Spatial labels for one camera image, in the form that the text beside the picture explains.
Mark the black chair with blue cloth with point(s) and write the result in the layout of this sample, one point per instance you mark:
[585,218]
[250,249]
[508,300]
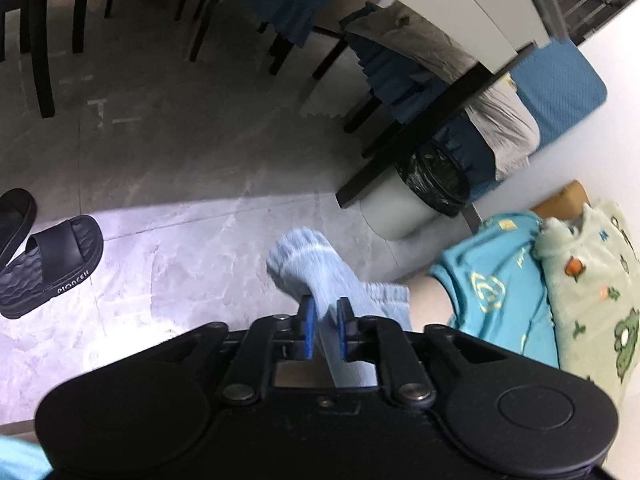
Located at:
[280,5]

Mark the blue quilted sofa cushion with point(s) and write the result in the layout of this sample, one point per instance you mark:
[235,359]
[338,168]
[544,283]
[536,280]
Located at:
[560,90]

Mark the green cartoon printed blanket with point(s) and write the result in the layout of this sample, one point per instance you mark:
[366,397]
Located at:
[595,290]

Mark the brown wooden board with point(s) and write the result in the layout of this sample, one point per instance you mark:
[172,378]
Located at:
[560,202]

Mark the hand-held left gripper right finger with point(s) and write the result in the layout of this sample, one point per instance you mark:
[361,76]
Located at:
[344,330]

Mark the black slipper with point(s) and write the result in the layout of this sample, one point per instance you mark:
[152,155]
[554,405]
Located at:
[55,252]
[15,215]

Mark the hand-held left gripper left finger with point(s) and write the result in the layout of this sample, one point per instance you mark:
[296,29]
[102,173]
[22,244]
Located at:
[307,328]

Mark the black trash bag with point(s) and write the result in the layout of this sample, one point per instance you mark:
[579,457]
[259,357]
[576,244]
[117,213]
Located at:
[440,180]

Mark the light blue sock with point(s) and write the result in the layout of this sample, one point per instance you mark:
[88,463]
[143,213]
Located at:
[320,270]

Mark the white table with black legs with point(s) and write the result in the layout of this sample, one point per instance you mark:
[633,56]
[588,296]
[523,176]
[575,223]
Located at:
[450,5]

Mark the grey trash bin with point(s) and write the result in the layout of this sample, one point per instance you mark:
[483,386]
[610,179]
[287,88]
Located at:
[387,210]

